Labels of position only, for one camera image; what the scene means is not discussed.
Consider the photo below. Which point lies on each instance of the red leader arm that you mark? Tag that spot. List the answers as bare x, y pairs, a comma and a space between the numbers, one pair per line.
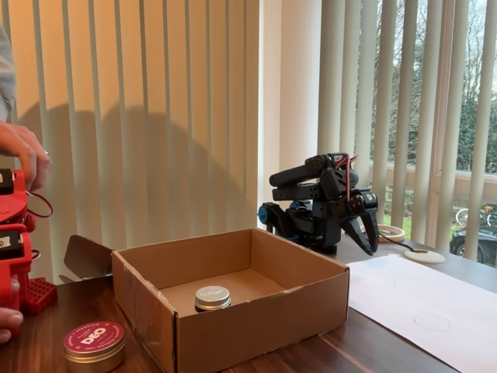
11, 202

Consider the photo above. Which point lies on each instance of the red round lid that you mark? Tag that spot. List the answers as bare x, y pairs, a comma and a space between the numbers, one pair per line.
93, 349

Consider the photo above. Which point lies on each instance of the white paper sheet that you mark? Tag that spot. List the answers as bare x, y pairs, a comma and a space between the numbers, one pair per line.
427, 295

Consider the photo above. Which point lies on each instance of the masking tape roll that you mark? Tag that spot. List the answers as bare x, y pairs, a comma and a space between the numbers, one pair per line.
392, 238

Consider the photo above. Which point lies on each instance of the person's left hand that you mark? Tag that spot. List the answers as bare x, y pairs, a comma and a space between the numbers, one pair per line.
7, 320

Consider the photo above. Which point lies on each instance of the dark parked car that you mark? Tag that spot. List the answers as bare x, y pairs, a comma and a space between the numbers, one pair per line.
457, 242

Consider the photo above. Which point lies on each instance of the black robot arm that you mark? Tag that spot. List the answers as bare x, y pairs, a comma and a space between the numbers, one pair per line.
306, 175

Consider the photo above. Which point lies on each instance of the open cardboard box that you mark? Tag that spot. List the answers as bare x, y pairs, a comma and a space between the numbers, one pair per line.
252, 330

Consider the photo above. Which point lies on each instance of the person's right hand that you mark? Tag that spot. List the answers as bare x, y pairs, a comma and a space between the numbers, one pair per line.
19, 143

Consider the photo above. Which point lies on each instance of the red plastic basket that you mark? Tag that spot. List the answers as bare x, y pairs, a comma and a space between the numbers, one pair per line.
39, 295

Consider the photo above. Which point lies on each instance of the blue black table clamp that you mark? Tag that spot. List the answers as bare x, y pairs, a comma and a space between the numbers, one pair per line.
266, 213

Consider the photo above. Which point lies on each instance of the cream vertical window blind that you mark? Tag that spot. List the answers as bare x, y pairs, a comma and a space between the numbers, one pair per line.
423, 116
155, 116

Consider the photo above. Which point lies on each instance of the small round metal tin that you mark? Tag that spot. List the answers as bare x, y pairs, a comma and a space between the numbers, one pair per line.
211, 297

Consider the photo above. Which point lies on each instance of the person's grey sleeved forearm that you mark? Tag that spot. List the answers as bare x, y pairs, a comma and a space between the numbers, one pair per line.
5, 77

